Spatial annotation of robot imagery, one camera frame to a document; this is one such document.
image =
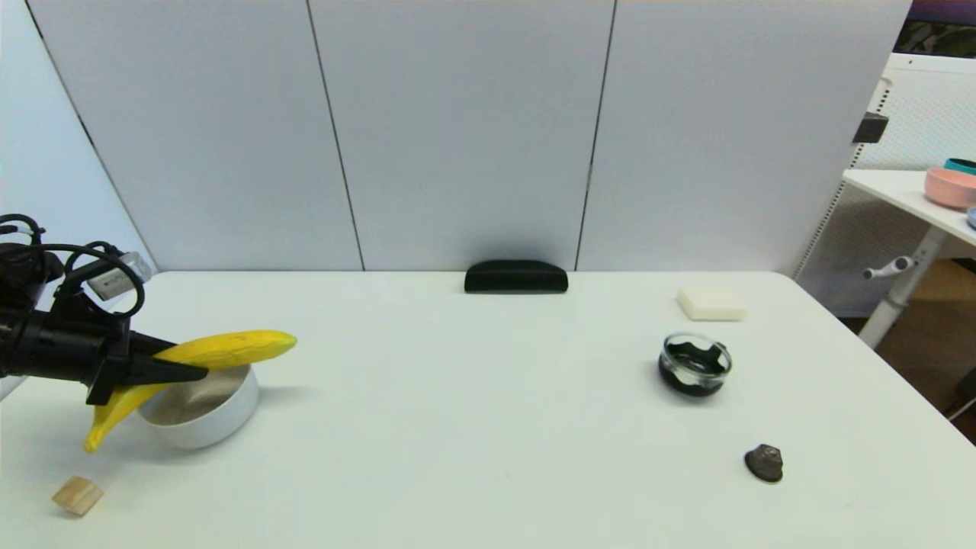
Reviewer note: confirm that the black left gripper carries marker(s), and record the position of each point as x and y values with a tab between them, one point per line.
112	362

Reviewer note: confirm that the yellow banana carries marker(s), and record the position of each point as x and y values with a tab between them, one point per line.
229	348

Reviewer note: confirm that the beige round bowl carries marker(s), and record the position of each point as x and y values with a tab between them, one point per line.
210	419

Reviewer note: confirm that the pink bowl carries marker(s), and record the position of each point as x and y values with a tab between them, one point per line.
951	187

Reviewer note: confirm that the teal bowl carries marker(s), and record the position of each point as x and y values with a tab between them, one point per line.
962	164

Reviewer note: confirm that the small wooden block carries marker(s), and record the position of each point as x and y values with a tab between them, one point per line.
78	496

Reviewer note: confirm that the black oblong case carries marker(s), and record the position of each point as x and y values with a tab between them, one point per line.
516	276

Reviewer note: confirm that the glass cup with black liquid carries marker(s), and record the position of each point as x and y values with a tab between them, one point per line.
695	377

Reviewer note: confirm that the white soap bar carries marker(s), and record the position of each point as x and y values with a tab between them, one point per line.
712	303

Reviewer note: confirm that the small dark brown shell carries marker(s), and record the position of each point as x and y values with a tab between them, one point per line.
765	463

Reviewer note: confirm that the black partition clamp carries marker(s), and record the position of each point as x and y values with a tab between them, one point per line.
871	126

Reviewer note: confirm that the white side table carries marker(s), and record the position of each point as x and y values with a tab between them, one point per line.
907	194

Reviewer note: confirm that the white pegboard panel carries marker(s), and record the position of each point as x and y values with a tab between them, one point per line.
930	107

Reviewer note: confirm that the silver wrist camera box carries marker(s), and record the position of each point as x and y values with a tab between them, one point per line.
118	276

